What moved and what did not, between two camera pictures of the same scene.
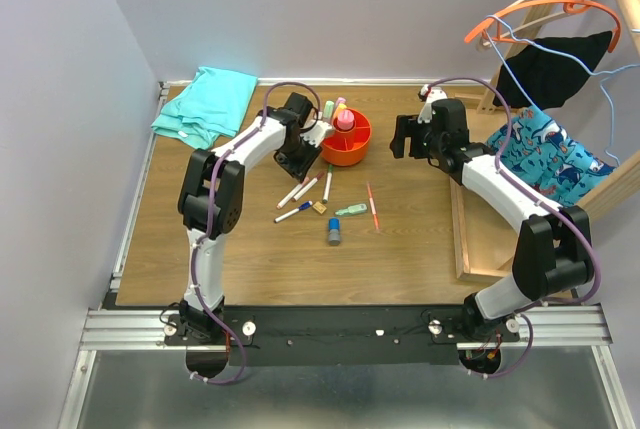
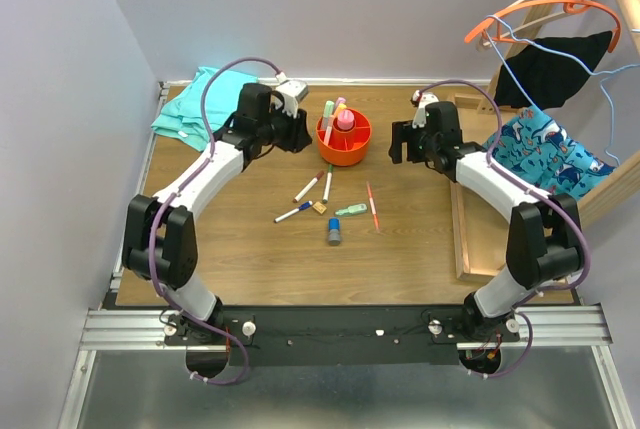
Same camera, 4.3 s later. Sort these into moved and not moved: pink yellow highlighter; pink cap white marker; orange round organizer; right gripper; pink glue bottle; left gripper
Moved: left gripper; pink cap white marker
Not moved: pink glue bottle; orange round organizer; pink yellow highlighter; right gripper
